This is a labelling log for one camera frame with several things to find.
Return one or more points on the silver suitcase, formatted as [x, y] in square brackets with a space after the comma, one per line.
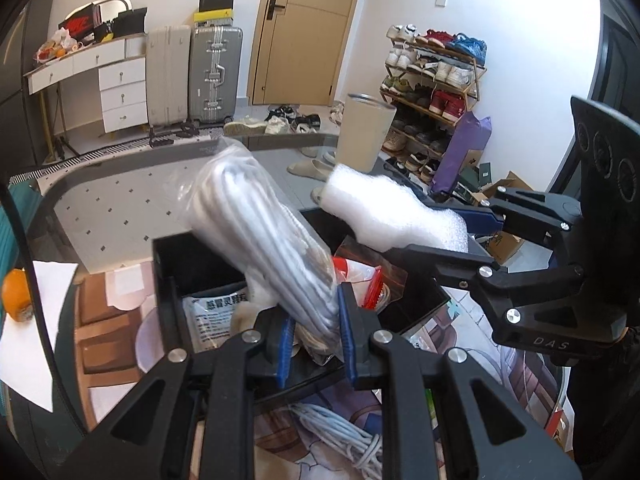
[215, 75]

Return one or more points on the scattered loose shoes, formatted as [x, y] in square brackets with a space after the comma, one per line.
[290, 120]

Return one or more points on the white paper sheet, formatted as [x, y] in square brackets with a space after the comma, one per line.
[40, 340]

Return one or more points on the black storage bin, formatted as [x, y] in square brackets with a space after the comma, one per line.
[170, 300]

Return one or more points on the yellow and black box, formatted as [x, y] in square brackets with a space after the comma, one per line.
[215, 10]

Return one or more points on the red and white glue packet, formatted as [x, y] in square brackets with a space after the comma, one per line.
[346, 267]

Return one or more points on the white foam wrap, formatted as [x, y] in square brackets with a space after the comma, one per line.
[390, 205]

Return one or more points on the striped floor rug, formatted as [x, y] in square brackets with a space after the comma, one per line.
[100, 156]

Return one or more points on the beige air purifier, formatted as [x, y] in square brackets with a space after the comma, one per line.
[365, 132]

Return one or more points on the beige suitcase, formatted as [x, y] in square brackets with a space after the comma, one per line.
[167, 77]

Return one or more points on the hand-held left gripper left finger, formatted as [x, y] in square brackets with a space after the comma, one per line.
[285, 355]

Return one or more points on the dark grey fridge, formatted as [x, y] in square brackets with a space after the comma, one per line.
[20, 85]

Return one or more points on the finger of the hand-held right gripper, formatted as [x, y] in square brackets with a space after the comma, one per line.
[480, 220]
[450, 262]

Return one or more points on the plastic bag of fruit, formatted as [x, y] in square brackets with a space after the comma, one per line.
[55, 47]

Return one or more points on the metal shoe rack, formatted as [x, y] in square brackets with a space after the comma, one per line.
[470, 90]

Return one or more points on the white medicine packet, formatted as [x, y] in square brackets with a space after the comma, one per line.
[212, 320]

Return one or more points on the purple bag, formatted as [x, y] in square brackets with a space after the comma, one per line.
[462, 155]

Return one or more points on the wooden door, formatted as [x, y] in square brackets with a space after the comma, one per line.
[305, 45]

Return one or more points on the white desk with drawers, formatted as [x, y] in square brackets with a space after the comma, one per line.
[122, 95]

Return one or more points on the shoe rack with shoes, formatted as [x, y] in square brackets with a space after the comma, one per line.
[440, 105]

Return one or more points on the printed cartoon table mat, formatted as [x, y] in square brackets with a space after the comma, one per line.
[480, 330]

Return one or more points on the teal suitcase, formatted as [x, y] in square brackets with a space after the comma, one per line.
[12, 220]

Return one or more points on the red and black shoe box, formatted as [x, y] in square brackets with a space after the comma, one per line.
[77, 21]

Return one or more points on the orange fruit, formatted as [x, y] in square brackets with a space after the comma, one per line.
[17, 295]

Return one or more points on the open cardboard boxes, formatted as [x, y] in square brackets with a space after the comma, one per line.
[507, 247]

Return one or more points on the arched mirror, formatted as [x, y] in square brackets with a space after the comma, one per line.
[116, 4]

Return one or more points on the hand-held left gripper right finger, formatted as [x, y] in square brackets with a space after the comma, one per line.
[347, 330]

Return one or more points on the black bag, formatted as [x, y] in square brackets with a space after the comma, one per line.
[129, 22]

